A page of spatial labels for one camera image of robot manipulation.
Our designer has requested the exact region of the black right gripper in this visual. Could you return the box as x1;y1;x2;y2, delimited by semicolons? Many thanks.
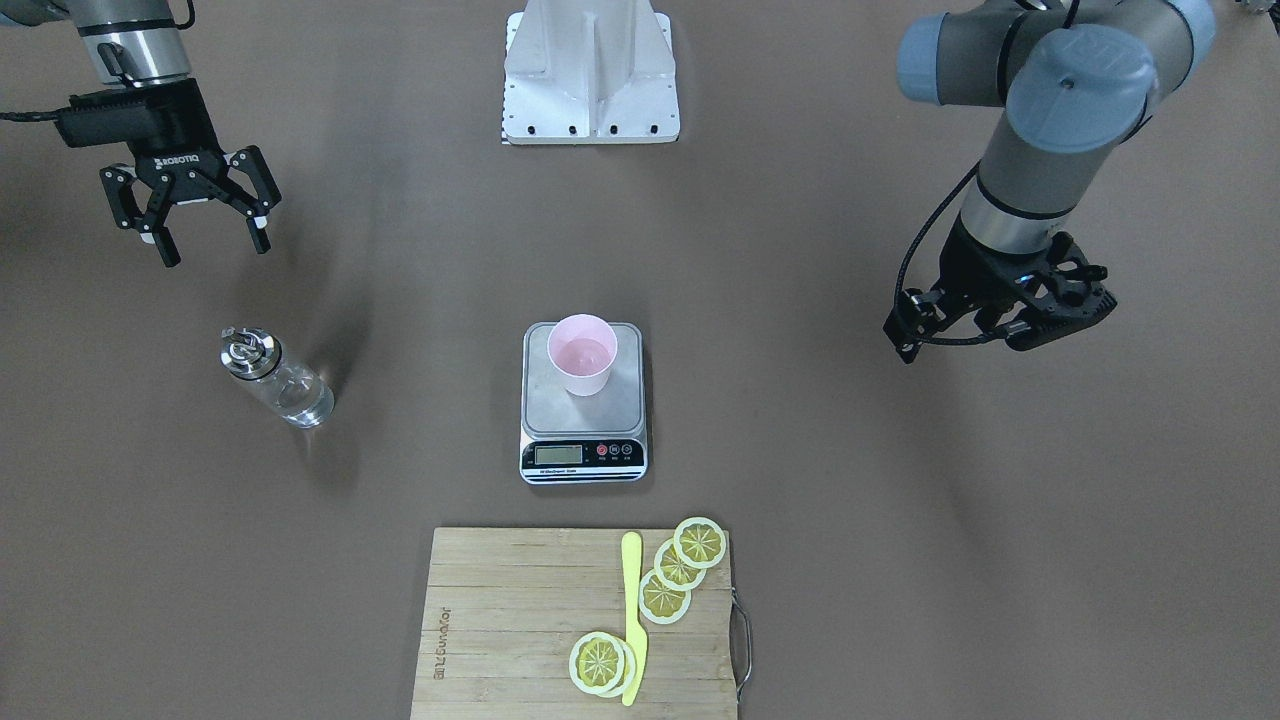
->
99;100;282;268

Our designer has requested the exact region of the wooden cutting board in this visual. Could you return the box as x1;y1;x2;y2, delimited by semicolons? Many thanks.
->
411;527;753;719

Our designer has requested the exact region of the yellow plastic knife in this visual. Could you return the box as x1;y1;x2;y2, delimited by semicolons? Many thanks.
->
620;530;649;707

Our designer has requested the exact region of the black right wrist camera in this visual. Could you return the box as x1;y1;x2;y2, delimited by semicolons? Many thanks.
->
54;78;219;155

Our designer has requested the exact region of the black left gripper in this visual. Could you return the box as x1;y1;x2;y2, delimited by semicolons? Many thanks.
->
883;222;1066;364

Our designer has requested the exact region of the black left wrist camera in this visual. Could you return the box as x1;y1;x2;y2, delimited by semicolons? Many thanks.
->
1002;231;1117;351

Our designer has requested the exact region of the silver kitchen scale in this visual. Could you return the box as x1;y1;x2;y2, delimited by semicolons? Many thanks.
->
518;322;649;486

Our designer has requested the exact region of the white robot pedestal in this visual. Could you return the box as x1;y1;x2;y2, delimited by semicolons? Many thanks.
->
500;1;681;146

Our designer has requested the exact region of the lemon slice near board end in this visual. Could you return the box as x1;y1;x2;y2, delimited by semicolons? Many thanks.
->
673;516;728;570

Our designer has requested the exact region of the pink plastic cup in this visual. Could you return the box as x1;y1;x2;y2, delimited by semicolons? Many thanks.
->
547;314;618;397

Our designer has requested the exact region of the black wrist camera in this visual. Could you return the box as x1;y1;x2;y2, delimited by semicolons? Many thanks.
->
54;78;219;155
1002;231;1117;351

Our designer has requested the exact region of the middle lemon slice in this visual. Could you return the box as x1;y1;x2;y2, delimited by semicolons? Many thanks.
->
653;539;707;593

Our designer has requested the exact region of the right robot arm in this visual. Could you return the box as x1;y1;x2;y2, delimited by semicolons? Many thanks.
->
3;1;282;266

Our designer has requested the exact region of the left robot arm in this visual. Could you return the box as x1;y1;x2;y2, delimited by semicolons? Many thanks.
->
883;1;1216;363

